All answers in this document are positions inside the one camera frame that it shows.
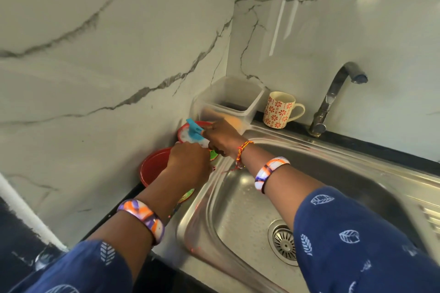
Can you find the person's left hand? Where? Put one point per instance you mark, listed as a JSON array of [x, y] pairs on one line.
[[189, 164]]

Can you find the person's right hand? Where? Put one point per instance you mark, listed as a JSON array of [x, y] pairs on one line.
[[225, 136]]

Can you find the person's right fingers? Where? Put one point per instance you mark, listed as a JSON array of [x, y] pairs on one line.
[[209, 133]]

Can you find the blue dish scrubber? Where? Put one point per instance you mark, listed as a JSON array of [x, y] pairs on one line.
[[194, 130]]

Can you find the person's left forearm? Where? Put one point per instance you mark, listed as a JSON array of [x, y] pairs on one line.
[[156, 198]]

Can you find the person's right forearm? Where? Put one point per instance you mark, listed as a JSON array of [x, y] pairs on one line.
[[292, 183]]

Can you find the green patterned plate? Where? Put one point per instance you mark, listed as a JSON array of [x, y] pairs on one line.
[[213, 155]]

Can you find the red soap dish with foam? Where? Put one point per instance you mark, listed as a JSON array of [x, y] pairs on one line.
[[184, 134]]

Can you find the clear plastic container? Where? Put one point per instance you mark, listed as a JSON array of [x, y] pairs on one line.
[[228, 97]]

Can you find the red plastic bowl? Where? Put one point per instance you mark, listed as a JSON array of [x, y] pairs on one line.
[[154, 165]]

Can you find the orange purple white bangle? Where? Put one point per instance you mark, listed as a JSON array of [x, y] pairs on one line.
[[268, 171], [144, 215]]

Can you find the cream mug with red flowers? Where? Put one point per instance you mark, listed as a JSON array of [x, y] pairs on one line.
[[277, 110]]

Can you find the steel sink faucet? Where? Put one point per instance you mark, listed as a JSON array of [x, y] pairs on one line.
[[331, 95]]

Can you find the steel sink drain strainer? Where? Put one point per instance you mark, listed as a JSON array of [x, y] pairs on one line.
[[283, 243]]

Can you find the stainless steel sink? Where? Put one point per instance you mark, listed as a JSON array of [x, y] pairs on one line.
[[343, 172]]

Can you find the blue leaf print right sleeve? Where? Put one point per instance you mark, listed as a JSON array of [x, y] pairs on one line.
[[354, 244]]

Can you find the blue leaf print sleeve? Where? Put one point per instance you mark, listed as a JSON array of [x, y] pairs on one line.
[[354, 244], [82, 268]]

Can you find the blue leaf print left sleeve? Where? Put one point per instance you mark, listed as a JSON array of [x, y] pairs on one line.
[[82, 268]]

